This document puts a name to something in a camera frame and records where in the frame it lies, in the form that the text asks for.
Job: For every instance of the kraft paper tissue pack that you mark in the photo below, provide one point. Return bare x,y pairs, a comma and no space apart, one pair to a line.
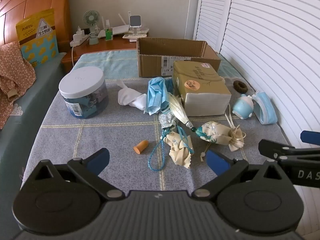
202,100

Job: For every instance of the brown cardboard box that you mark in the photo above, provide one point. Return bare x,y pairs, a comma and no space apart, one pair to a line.
150,65

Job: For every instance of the green bottle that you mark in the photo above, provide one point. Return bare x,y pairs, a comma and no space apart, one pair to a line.
109,34

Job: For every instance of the white louvered closet door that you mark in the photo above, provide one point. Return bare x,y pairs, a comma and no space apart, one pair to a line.
207,10
275,42

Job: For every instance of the blue patterned sachet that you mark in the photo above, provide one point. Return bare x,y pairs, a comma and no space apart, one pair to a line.
167,121

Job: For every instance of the white cloth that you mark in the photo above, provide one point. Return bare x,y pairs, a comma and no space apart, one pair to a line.
130,98

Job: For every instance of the white stand with grey screen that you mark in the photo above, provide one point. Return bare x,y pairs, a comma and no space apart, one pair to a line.
135,21

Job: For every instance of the clear jar with white lid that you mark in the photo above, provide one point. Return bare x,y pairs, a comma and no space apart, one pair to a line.
83,92

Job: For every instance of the cream sachet with blue ribbon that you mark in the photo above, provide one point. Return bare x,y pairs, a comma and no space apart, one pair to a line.
178,152

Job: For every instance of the brown floral cloth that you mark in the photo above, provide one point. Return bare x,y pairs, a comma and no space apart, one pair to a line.
15,75

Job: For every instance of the yellow snack bag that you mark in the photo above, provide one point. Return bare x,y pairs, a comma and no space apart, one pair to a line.
37,45

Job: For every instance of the white router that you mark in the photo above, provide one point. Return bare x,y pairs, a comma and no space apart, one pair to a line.
117,31

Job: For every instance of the white power strip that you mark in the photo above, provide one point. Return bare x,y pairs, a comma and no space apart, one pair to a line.
78,38

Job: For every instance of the cream floral sachet with tassel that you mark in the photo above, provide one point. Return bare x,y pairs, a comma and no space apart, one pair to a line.
217,135

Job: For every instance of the green mini fan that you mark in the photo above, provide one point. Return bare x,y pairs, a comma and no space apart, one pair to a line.
91,20

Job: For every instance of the wooden nightstand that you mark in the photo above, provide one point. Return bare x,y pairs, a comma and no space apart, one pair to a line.
112,45

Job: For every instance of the grey plaid blanket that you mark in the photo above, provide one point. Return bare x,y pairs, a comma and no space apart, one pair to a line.
75,135

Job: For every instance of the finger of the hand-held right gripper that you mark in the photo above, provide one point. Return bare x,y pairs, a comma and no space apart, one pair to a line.
271,147
310,136

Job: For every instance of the blue face mask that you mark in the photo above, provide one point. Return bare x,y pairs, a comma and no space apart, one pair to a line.
156,95
265,115

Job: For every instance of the white remote control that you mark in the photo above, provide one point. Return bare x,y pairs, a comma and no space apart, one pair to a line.
131,37

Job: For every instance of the light blue plaid blanket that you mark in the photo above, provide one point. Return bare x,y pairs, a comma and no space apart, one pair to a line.
112,62

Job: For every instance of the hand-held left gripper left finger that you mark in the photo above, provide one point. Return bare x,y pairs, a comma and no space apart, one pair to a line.
100,158

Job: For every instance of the brown hair scrunchie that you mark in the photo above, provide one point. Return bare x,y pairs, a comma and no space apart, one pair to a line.
236,86

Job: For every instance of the teal bedsheet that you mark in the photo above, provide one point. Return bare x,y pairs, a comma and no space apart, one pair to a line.
37,100

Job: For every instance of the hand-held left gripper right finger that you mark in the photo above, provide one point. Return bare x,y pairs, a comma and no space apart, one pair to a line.
217,163

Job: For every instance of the blue and white toy figure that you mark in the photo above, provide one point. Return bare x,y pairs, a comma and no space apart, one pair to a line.
242,107

